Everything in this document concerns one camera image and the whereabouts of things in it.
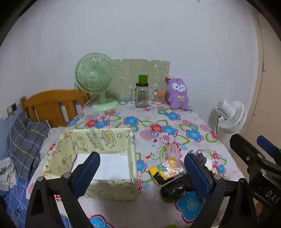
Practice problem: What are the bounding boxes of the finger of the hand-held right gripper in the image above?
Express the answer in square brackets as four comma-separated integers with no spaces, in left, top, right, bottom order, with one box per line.
[230,133,267,173]
[256,135,281,163]

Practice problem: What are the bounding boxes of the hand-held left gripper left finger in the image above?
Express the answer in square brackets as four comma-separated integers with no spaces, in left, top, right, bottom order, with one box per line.
[25,151,101,228]

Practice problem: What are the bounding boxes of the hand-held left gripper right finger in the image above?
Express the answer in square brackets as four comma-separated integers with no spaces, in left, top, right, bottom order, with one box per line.
[184,152,258,228]

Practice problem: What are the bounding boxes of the grey drawstring pouch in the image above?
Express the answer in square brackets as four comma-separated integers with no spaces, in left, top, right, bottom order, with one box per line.
[190,149,208,167]

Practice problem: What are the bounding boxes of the yellow cartoon storage box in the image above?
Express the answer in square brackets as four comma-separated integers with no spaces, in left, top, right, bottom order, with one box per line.
[42,128,139,201]

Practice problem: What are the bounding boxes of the black plastic bag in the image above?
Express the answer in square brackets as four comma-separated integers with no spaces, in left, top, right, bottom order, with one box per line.
[159,175,198,199]

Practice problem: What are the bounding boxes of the yellow cartoon packet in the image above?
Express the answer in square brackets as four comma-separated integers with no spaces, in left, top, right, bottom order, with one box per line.
[149,157,184,187]

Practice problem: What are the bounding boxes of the white standing fan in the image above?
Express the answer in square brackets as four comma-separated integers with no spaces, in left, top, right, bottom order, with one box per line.
[208,99,248,149]

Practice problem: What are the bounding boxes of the pink transparent packet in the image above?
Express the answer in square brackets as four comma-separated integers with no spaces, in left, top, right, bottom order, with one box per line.
[166,141,182,164]

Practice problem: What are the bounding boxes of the grey plaid pillow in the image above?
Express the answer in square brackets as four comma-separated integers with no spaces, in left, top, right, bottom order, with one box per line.
[6,112,50,180]

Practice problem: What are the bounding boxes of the floral tablecloth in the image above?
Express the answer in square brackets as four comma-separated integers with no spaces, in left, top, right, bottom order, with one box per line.
[26,99,244,228]

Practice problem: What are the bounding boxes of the beige wardrobe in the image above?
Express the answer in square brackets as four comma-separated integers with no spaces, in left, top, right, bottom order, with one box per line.
[250,9,277,141]

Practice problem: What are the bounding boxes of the blue bed sheet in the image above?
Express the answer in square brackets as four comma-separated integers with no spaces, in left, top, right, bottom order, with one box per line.
[0,175,30,228]

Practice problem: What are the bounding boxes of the purple plush bunny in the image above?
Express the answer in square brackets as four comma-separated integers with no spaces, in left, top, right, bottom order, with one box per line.
[165,75,190,110]

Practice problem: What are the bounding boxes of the crumpled white cloth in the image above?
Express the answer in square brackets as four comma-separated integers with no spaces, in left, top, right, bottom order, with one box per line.
[0,158,17,191]

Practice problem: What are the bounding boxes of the wooden bed headboard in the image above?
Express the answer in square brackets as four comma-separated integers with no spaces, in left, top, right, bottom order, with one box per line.
[20,89,88,129]

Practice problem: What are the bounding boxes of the cotton swab jar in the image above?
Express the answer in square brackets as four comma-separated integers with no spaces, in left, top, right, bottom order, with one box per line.
[153,91,166,104]

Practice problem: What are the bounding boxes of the glass jar mug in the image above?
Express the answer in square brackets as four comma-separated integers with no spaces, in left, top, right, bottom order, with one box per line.
[131,82,152,108]

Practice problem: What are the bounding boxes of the green desk fan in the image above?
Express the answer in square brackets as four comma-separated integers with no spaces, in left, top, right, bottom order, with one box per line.
[74,53,119,111]

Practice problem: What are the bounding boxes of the green patterned board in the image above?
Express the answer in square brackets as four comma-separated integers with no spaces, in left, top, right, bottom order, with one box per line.
[112,59,170,103]

